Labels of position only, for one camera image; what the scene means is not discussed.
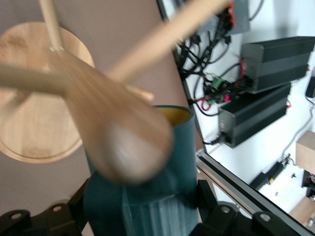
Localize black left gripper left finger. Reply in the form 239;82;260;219
0;178;89;236

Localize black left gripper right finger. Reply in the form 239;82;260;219
196;180;315;236

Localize teal ribbed cup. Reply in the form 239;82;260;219
83;105;200;236

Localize small black adapter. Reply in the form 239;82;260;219
250;161;284;190

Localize brown cardboard box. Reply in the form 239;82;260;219
295;131;315;173

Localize black finned power supply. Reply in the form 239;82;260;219
240;36;315;94
218;83;292;148

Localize wooden mug tree stand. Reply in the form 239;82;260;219
0;0;232;185

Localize green terminal connector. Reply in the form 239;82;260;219
210;76;227;89

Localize grey box orange terminals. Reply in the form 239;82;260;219
196;0;251;35

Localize brown table mat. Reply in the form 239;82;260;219
0;0;205;236

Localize aluminium frame profile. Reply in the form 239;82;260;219
195;148;315;236

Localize black power cord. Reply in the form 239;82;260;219
203;134;227;146

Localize grey cable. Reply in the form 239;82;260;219
282;105;315;160

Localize red wire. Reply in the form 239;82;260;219
199;97;215;112

